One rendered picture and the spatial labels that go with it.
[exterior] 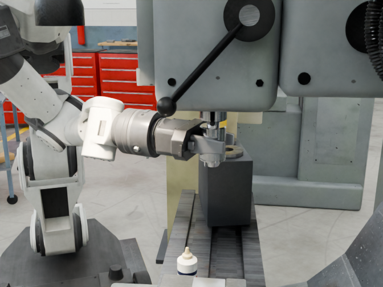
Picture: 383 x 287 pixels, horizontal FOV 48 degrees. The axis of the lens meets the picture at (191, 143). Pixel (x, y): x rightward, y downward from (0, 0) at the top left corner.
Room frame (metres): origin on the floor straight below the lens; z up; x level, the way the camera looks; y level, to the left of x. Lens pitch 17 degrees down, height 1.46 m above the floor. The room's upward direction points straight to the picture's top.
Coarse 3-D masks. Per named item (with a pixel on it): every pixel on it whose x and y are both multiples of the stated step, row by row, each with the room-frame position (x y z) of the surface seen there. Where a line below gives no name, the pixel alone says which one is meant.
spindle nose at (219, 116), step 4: (200, 112) 0.74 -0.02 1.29; (204, 112) 0.73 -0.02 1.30; (208, 112) 0.72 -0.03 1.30; (216, 112) 0.72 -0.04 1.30; (220, 112) 0.72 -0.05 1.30; (224, 112) 0.73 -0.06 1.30; (200, 116) 0.74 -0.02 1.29; (204, 116) 0.73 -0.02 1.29; (208, 116) 0.72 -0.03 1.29; (216, 116) 0.72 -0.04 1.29; (220, 116) 0.72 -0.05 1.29; (224, 116) 0.73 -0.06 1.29; (204, 120) 0.73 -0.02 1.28; (208, 120) 0.72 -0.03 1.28; (216, 120) 0.72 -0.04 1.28; (220, 120) 0.72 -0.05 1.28; (224, 120) 0.73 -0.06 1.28
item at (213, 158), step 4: (200, 132) 0.74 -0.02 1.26; (204, 136) 0.73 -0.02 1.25; (208, 136) 0.72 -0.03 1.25; (212, 136) 0.72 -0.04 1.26; (216, 136) 0.72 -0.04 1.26; (220, 136) 0.72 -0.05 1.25; (224, 136) 0.73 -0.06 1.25; (220, 140) 0.72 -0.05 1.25; (224, 140) 0.73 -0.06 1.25; (200, 156) 0.74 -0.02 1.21; (204, 156) 0.73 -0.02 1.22; (208, 156) 0.72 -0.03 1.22; (212, 156) 0.72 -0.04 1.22; (216, 156) 0.72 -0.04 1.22; (220, 156) 0.72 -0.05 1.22; (224, 156) 0.73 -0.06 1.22; (204, 160) 0.73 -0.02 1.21; (208, 160) 0.72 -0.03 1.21; (212, 160) 0.72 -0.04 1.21; (216, 160) 0.72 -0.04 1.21; (220, 160) 0.72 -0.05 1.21; (224, 160) 0.73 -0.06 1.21
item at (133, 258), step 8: (120, 240) 1.89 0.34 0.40; (128, 240) 1.89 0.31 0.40; (136, 240) 1.89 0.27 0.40; (128, 248) 1.81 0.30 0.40; (136, 248) 1.81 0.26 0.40; (128, 256) 1.74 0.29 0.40; (136, 256) 1.74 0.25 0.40; (128, 264) 1.68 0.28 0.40; (136, 264) 1.68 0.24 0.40; (144, 264) 1.68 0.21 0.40
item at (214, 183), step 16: (240, 144) 1.22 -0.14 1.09; (240, 160) 1.07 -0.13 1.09; (208, 176) 1.06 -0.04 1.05; (224, 176) 1.06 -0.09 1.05; (240, 176) 1.07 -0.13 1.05; (208, 192) 1.06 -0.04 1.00; (224, 192) 1.06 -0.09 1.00; (240, 192) 1.07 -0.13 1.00; (208, 208) 1.06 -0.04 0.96; (224, 208) 1.06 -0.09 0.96; (240, 208) 1.07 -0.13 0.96; (208, 224) 1.06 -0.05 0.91; (224, 224) 1.06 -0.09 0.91; (240, 224) 1.07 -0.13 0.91
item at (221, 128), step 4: (204, 124) 0.75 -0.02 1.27; (220, 124) 0.75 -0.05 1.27; (224, 124) 0.75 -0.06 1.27; (200, 128) 0.74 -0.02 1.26; (204, 128) 0.73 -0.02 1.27; (208, 128) 0.72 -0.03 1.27; (212, 128) 0.72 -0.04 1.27; (216, 128) 0.72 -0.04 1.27; (220, 128) 0.72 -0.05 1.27; (224, 128) 0.73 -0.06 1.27; (204, 132) 0.73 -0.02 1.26; (208, 132) 0.72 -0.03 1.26; (212, 132) 0.72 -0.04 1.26; (216, 132) 0.72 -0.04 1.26; (220, 132) 0.72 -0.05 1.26; (224, 132) 0.73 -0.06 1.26
